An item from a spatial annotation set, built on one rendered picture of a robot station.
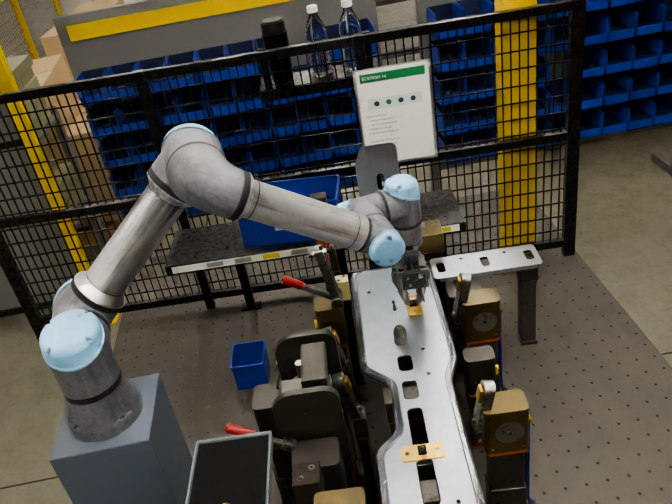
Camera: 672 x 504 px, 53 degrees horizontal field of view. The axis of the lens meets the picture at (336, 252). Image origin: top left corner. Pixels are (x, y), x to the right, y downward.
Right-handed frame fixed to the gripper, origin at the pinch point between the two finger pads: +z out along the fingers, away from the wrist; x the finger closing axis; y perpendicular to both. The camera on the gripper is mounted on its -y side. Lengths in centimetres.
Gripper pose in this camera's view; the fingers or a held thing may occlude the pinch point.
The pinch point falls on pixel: (412, 299)
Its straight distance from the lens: 171.9
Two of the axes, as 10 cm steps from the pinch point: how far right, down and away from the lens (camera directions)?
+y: 0.5, 5.5, -8.3
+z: 1.5, 8.2, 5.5
